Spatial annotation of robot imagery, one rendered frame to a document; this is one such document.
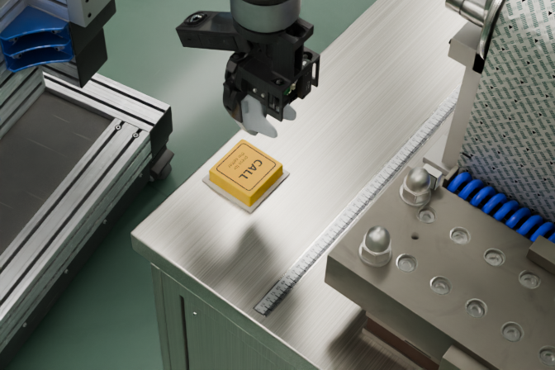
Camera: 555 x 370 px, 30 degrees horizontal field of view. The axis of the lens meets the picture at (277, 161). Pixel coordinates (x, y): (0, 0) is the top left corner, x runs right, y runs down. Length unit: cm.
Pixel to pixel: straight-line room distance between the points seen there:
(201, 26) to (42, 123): 121
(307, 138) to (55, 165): 97
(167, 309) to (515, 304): 50
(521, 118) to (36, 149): 139
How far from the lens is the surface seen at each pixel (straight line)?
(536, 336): 113
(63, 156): 229
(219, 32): 115
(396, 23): 157
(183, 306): 138
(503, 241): 119
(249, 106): 121
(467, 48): 122
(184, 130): 257
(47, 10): 190
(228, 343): 136
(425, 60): 152
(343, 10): 288
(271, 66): 114
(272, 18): 107
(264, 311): 125
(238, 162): 135
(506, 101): 113
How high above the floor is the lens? 199
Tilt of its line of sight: 53 degrees down
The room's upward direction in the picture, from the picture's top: 3 degrees clockwise
